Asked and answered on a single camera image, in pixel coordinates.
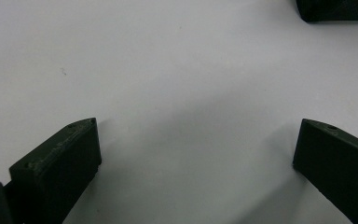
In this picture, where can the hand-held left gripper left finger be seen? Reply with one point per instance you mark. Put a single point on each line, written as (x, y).
(59, 168)

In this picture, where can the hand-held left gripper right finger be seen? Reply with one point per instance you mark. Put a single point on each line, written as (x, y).
(338, 168)

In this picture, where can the black zip pouch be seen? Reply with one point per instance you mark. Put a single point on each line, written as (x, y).
(338, 9)

